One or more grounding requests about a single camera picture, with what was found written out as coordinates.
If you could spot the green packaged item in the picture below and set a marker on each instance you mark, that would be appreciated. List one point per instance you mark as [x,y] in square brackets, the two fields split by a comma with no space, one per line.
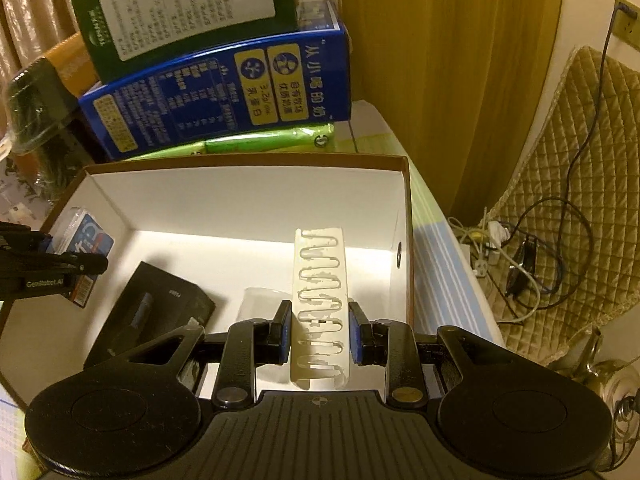
[298,139]

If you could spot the dark green glass jar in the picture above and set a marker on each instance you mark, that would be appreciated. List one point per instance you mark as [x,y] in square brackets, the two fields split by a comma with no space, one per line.
[47,129]

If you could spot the green Terun box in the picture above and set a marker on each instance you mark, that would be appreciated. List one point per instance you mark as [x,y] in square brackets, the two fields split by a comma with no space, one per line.
[126,36]

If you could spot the white cutout paper box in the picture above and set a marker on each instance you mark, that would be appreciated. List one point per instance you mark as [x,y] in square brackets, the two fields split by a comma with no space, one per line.
[320,326]

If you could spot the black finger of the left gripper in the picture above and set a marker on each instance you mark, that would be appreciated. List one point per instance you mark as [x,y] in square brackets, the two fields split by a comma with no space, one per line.
[71,263]
[22,238]

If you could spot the black Flyco shaver box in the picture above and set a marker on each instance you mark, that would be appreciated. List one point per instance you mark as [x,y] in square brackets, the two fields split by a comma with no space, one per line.
[154,302]

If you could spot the beige curtain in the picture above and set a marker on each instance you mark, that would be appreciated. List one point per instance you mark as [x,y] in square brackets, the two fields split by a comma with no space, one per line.
[30,28]

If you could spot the wall power socket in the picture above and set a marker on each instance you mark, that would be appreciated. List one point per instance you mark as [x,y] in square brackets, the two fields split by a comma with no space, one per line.
[626,24]

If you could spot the blue milk carton box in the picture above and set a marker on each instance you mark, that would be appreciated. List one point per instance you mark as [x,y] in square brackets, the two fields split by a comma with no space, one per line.
[279,81]

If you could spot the brown cardboard box white inside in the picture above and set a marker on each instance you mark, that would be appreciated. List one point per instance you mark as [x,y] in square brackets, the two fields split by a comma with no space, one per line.
[223,222]

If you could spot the quilted beige chair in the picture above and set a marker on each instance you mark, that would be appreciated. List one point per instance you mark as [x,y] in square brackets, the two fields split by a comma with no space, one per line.
[576,198]

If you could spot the white power strip with plugs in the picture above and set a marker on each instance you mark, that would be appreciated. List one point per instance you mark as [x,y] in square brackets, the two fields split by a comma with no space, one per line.
[480,240]

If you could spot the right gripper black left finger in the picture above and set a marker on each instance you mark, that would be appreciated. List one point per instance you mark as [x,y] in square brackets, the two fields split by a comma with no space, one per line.
[251,344]

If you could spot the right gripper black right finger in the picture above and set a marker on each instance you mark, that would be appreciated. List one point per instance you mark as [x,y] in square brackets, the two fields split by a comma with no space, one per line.
[392,345]

